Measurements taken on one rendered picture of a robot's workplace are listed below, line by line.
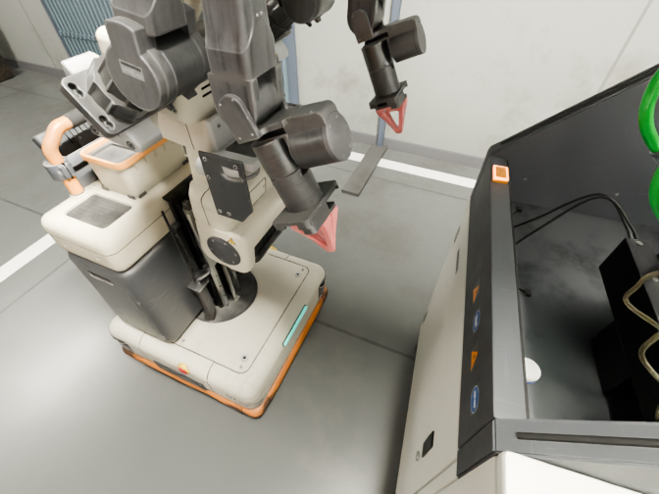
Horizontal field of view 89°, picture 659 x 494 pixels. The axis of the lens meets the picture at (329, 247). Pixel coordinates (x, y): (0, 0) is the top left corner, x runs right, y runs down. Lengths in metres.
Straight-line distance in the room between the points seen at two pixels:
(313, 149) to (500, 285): 0.38
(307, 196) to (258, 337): 0.88
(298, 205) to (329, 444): 1.09
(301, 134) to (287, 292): 1.02
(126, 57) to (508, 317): 0.61
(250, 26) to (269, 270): 1.15
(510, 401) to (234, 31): 0.53
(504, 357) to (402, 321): 1.14
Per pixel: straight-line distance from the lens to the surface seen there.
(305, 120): 0.41
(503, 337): 0.56
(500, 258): 0.66
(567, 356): 0.75
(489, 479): 0.49
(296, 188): 0.46
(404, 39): 0.79
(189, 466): 1.50
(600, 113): 0.92
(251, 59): 0.41
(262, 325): 1.31
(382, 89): 0.82
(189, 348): 1.34
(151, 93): 0.49
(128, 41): 0.48
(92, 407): 1.73
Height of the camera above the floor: 1.39
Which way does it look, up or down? 47 degrees down
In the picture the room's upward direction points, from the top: straight up
